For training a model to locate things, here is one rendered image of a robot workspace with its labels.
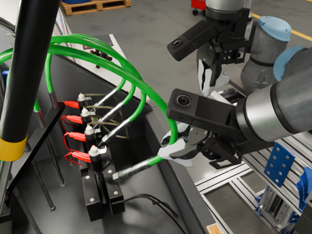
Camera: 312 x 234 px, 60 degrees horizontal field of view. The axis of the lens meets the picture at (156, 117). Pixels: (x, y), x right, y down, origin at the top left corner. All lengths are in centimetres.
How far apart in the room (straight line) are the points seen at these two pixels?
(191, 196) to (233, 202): 95
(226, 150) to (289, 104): 13
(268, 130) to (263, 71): 70
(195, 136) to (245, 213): 128
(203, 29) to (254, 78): 55
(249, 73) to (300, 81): 73
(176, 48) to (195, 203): 43
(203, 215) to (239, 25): 48
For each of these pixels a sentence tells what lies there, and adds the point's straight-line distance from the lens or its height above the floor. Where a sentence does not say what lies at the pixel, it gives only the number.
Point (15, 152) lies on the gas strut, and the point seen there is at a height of 146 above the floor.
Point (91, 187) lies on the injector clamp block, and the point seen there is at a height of 98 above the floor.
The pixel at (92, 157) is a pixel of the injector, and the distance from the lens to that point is 68.
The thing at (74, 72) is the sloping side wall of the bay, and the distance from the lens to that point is 90.
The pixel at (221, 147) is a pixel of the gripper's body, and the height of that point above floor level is 129.
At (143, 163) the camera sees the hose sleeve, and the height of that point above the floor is 117.
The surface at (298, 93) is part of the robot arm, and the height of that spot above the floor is 142.
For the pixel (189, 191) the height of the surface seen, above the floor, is 95.
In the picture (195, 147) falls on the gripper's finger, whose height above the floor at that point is 129.
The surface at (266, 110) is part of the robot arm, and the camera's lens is 38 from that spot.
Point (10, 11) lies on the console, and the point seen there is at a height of 136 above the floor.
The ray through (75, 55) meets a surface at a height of 141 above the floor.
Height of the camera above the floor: 160
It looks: 39 degrees down
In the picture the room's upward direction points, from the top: straight up
